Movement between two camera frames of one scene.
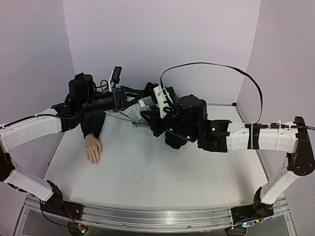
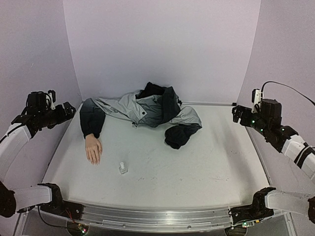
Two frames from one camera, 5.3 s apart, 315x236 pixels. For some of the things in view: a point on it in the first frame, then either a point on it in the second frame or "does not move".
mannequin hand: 94,149 does not move
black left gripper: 119,96 → 63,116
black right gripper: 157,120 → 242,116
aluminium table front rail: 157,219 does not move
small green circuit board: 82,228 does not move
